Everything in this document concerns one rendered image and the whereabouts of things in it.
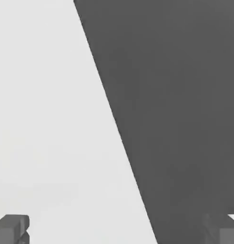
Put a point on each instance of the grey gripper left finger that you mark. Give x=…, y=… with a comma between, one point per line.
x=9, y=227

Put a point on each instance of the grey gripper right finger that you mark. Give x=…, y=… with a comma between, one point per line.
x=226, y=233

